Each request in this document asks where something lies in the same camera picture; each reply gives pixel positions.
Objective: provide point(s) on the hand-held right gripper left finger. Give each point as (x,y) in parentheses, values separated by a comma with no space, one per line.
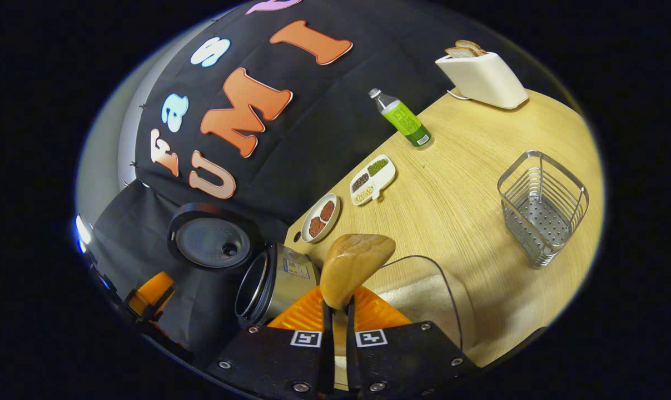
(327,355)

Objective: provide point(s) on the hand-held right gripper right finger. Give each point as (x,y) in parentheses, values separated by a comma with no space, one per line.
(352,361)

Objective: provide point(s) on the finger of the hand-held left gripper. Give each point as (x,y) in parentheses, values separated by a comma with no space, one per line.
(152,291)

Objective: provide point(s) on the black and steel rice cooker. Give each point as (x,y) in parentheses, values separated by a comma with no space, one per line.
(282,283)

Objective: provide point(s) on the white rice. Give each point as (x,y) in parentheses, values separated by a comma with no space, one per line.
(418,300)

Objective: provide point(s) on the wooden spoon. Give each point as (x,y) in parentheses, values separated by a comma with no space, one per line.
(352,266)

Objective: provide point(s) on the clear plastic container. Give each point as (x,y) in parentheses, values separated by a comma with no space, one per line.
(418,266)

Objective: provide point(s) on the red meat piece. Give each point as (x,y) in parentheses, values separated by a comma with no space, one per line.
(327,211)
(316,227)

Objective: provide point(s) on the round white plate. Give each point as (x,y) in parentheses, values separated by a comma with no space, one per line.
(335,219)

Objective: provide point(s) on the white divided bean dish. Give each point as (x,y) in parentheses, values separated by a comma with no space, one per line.
(385,176)

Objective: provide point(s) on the green drink bottle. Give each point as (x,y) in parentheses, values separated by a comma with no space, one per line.
(404,119)

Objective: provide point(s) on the white toaster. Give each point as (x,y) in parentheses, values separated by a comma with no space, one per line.
(485,78)

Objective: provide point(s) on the bread slice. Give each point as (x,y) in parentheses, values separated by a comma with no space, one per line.
(460,53)
(474,45)

